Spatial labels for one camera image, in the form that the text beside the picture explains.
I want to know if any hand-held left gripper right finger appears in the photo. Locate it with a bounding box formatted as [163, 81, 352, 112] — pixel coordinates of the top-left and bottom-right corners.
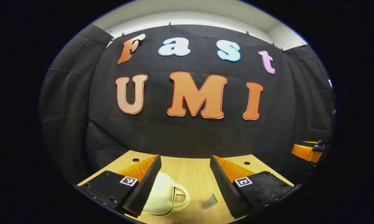
[210, 155, 295, 219]

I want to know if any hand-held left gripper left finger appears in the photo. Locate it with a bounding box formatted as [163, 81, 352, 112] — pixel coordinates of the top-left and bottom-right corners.
[77, 154, 162, 218]

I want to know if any green white skincare tube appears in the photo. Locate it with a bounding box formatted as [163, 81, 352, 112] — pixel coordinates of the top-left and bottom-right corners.
[203, 193, 218, 210]

